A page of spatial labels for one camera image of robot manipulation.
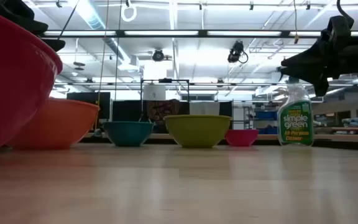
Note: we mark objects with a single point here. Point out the yellow-green plastic bowl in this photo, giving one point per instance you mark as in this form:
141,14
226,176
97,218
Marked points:
197,130

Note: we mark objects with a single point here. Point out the wooden background table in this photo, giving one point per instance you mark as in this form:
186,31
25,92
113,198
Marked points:
337,137

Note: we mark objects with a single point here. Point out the patterned tapestry cloth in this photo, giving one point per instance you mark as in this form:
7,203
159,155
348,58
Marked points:
162,110

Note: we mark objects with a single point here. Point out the small pink plastic bowl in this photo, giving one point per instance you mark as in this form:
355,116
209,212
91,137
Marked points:
241,137

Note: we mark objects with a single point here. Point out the black metal frame stand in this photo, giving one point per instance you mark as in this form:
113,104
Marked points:
141,99

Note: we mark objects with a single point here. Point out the blue storage bin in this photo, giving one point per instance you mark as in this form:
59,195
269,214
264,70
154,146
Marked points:
266,115
269,130

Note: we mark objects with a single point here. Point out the black computer monitor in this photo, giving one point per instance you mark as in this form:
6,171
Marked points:
87,101

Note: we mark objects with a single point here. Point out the round black hanging camera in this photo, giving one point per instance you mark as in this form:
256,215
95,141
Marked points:
158,55

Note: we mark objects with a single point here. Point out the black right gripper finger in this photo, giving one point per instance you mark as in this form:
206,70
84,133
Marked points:
309,59
319,81

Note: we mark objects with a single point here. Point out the simple green cleaner spray bottle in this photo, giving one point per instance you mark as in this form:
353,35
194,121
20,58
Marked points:
295,124

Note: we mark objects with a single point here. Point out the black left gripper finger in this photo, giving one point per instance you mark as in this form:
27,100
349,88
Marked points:
56,45

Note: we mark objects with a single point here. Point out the white hanging cloth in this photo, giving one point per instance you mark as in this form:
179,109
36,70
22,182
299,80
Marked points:
204,108

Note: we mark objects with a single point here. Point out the large red plastic bowl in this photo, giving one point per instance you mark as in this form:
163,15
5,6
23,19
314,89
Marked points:
14,81

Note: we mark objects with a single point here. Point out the white cylindrical container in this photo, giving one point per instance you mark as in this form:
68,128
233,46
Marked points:
154,92

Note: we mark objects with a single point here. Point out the orange plastic bowl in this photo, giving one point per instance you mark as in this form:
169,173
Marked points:
57,124

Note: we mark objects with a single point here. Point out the teal plastic bowl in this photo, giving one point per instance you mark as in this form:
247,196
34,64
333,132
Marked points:
128,134

